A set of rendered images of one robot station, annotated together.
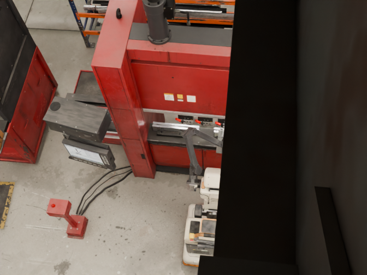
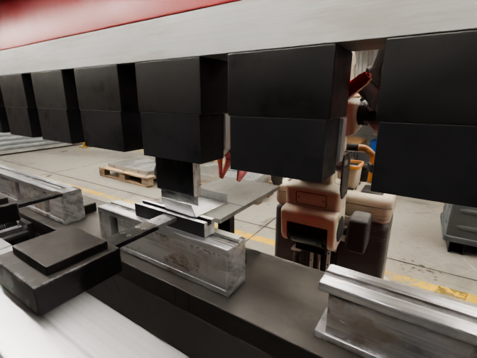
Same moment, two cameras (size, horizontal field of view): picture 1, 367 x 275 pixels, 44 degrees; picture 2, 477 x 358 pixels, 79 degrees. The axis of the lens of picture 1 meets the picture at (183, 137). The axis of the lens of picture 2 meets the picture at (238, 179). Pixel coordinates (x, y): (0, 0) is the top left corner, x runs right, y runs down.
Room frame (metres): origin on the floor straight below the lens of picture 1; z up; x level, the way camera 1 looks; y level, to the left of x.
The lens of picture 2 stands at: (2.70, -0.17, 1.23)
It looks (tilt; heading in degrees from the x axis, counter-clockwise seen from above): 16 degrees down; 199
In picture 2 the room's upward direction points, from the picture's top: straight up
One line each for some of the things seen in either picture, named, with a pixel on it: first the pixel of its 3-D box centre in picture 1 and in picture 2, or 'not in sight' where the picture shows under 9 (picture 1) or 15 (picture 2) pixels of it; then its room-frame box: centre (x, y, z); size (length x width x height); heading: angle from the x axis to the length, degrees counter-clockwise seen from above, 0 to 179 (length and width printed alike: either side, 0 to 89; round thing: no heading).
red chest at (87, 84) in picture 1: (105, 112); not in sight; (2.92, 0.90, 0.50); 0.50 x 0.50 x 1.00; 76
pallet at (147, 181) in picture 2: not in sight; (143, 171); (-1.12, -3.12, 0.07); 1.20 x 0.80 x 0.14; 75
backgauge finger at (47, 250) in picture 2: not in sight; (108, 239); (2.37, -0.50, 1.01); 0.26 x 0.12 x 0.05; 166
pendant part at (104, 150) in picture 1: (90, 151); not in sight; (1.93, 0.87, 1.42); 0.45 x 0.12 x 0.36; 66
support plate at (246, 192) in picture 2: (225, 142); (223, 194); (2.07, -0.43, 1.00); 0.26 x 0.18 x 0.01; 166
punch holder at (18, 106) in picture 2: not in sight; (32, 105); (2.07, -1.02, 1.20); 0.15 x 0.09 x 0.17; 76
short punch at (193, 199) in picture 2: not in sight; (177, 178); (2.21, -0.47, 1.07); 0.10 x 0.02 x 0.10; 76
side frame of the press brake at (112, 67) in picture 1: (137, 99); not in sight; (2.62, 0.44, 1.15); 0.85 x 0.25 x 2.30; 166
